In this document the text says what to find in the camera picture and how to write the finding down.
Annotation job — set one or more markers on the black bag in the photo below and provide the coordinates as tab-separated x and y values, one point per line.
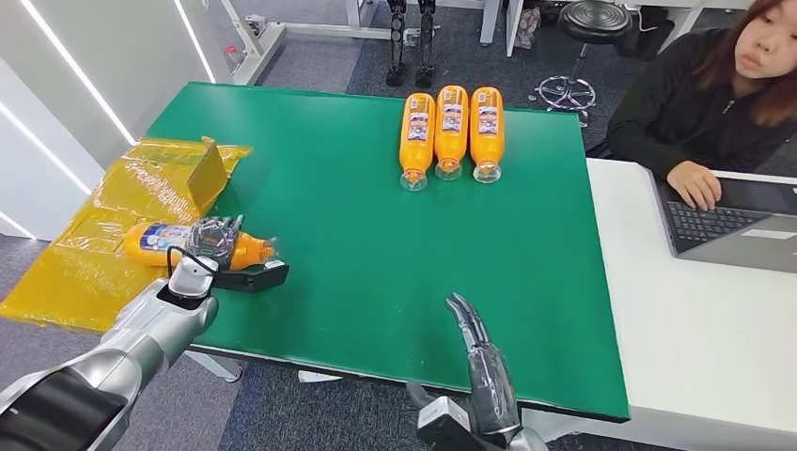
647	37

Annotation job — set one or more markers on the person's right hand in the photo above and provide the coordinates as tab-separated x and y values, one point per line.
696	185

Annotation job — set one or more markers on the yellow plastic wrapped packaging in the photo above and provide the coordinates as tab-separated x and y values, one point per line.
93	205

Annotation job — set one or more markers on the grey bag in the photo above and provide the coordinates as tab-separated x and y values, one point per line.
528	26

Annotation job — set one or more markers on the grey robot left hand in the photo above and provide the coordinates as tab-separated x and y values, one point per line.
215	239

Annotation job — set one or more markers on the white desk leg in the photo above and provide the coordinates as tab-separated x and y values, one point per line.
514	25
489	18

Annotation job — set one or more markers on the orange juice bottle clear cap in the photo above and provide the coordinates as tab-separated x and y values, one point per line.
487	134
159	239
451	134
417	140

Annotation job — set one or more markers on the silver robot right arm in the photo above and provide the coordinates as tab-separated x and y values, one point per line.
529	442

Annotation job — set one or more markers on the white table foot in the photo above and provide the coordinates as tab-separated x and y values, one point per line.
218	367
319	377

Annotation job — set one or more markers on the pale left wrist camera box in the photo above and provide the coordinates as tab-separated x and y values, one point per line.
255	277

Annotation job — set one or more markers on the small red object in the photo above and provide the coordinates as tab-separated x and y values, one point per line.
230	50

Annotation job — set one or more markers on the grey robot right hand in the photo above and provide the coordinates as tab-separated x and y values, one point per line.
492	386

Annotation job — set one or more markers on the grey laptop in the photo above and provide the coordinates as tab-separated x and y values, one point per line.
710	224

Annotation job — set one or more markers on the white metal floor frame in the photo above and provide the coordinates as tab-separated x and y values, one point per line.
324	28

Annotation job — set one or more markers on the person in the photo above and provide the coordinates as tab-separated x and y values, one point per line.
672	106

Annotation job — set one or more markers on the black robot leg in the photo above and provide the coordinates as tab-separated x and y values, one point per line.
396	43
425	43

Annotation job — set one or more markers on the black round stool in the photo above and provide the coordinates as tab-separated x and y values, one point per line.
594	20

